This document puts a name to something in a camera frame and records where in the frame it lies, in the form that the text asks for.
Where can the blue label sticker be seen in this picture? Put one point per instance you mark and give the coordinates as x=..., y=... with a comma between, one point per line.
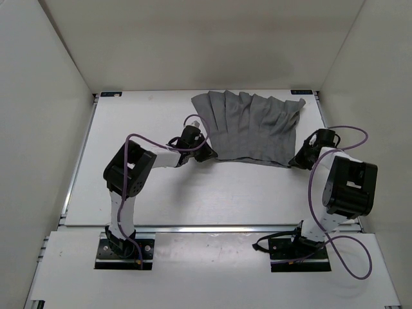
x=111, y=94
x=301, y=92

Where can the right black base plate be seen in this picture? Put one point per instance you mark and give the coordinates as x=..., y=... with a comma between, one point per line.
x=288, y=255

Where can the right blue label sticker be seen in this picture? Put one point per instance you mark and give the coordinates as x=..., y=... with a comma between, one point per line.
x=301, y=92

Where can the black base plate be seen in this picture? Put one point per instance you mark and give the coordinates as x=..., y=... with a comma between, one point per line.
x=110, y=258
x=288, y=255

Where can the left blue label sticker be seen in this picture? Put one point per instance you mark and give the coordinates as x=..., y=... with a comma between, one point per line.
x=111, y=94

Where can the grey pleated skirt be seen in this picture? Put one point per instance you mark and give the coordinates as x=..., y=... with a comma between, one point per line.
x=250, y=128

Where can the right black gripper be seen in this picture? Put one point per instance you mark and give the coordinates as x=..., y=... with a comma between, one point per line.
x=297, y=160

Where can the aluminium table rail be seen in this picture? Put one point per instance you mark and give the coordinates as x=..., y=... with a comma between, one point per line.
x=213, y=229

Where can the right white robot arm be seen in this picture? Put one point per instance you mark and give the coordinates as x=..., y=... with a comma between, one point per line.
x=349, y=189

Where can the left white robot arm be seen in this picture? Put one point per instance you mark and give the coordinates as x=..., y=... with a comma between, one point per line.
x=128, y=171

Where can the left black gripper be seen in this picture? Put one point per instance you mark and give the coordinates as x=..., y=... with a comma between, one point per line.
x=206, y=154

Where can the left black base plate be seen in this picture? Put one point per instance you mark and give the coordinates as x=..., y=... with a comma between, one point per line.
x=110, y=258

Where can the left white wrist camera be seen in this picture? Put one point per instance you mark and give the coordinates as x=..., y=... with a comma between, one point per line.
x=195, y=124

